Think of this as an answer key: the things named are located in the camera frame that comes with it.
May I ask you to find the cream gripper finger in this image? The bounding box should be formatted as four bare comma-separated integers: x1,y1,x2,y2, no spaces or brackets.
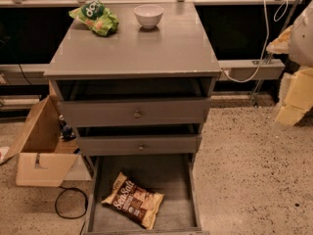
275,67,313,126
266,26,292,54

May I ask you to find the brown sea salt chip bag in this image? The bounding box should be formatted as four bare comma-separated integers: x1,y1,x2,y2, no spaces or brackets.
102,172,164,230

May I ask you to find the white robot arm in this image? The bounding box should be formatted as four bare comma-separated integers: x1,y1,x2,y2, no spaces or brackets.
266,1,313,126

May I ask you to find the grey middle drawer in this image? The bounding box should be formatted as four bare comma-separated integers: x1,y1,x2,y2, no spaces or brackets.
77,135,201,156

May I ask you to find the grey top drawer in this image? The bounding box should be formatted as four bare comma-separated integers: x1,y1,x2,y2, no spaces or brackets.
59,99,209,127

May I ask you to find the grey drawer cabinet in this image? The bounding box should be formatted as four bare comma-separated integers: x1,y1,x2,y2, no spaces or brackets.
43,2,222,165

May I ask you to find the grey open bottom drawer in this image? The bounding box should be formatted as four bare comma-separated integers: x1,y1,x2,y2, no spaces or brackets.
83,154,204,235

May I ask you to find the green chip bag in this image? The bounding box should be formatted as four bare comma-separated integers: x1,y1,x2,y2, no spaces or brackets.
68,1,119,36

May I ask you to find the slanted metal pole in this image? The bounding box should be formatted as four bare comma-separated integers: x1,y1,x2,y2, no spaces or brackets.
250,0,308,108

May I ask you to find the white ceramic bowl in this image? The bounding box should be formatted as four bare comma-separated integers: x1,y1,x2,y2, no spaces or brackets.
134,4,163,28

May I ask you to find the dark blue figurine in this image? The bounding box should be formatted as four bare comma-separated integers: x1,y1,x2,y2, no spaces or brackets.
58,115,76,141

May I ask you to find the open cardboard box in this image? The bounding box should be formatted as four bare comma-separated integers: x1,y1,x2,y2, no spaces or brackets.
4,97,78,187

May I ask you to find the grey metal rail shelf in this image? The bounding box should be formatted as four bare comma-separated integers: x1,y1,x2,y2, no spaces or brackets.
219,59,285,81

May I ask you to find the white hanging cable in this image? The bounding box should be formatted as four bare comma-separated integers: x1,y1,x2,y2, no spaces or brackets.
222,0,290,84

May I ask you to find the black floor cable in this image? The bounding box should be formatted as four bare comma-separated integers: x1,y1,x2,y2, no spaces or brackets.
54,186,89,220

